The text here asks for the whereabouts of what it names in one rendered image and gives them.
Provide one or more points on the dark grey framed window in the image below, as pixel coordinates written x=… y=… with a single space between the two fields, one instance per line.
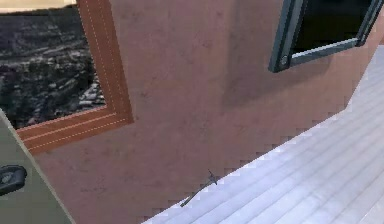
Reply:
x=326 y=30

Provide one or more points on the grey green room door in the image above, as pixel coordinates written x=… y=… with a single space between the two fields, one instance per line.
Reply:
x=30 y=196

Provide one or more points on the orange framed wall picture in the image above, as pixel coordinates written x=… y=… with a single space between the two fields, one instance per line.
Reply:
x=50 y=66

